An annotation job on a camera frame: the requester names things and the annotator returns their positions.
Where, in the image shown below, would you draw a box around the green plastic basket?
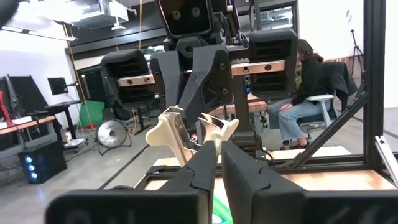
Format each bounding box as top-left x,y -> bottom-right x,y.
212,179 -> 233,224

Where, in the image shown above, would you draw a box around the black background table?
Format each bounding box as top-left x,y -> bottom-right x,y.
43,100 -> 83,141

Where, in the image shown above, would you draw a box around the black panel screens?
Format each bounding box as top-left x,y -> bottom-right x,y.
5,74 -> 49,116

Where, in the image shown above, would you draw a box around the silver floor fan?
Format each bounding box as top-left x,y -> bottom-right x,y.
95,119 -> 133,156

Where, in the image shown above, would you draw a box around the wooden desk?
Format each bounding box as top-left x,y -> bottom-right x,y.
0,115 -> 57,135

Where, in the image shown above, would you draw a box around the black aluminium table frame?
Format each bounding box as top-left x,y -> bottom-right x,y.
99,0 -> 398,191

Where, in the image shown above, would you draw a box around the small black monitor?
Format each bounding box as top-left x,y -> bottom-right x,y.
47,77 -> 70,96

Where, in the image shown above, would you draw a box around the black computer tower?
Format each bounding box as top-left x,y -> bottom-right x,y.
17,139 -> 68,184

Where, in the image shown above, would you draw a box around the cream staple remover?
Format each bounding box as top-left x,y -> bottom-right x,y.
145,105 -> 239,167

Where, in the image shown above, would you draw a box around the green box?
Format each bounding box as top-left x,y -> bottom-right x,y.
79,100 -> 106,127

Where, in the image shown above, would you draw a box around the white office chair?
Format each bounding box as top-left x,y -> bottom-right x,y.
297,61 -> 359,147

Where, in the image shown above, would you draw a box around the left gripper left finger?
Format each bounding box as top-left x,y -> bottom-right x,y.
45,139 -> 219,224

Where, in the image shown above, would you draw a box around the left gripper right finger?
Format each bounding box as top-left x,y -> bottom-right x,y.
221,140 -> 398,224

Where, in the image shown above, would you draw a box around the red stand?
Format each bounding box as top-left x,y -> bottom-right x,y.
0,90 -> 15,127

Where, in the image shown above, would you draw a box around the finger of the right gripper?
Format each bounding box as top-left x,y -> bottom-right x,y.
149,50 -> 186,111
178,45 -> 234,126

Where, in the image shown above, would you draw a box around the person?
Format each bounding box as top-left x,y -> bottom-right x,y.
267,39 -> 330,150

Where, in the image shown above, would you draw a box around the black tripod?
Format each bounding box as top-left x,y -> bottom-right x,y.
349,29 -> 365,76

